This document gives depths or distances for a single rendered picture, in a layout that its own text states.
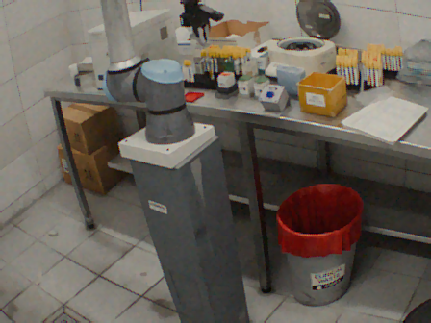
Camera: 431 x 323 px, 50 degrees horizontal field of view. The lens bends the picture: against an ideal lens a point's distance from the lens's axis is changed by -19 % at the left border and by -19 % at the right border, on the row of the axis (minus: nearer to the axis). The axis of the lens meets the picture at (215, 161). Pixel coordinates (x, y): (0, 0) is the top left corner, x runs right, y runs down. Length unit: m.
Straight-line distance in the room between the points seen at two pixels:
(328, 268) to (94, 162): 1.68
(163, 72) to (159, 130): 0.17
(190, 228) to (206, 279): 0.23
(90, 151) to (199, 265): 1.59
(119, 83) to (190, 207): 0.43
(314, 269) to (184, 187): 0.70
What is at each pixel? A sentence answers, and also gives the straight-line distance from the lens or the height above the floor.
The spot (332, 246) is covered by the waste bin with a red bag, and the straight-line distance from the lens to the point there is 1.97.
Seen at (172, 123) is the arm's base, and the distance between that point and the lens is 1.59.
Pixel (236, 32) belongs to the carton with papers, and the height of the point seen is 0.96.
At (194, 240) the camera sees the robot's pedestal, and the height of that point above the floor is 0.62.
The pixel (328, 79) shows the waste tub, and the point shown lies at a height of 0.96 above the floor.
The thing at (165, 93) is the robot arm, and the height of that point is 1.06.
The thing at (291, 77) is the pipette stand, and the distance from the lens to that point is 1.86.
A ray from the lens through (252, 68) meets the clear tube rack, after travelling 2.10.
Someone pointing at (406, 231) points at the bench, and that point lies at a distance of 2.19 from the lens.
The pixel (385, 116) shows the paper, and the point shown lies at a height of 0.89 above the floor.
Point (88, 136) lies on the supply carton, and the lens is 3.17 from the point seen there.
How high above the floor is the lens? 1.62
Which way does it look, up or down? 29 degrees down
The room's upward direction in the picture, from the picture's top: 10 degrees counter-clockwise
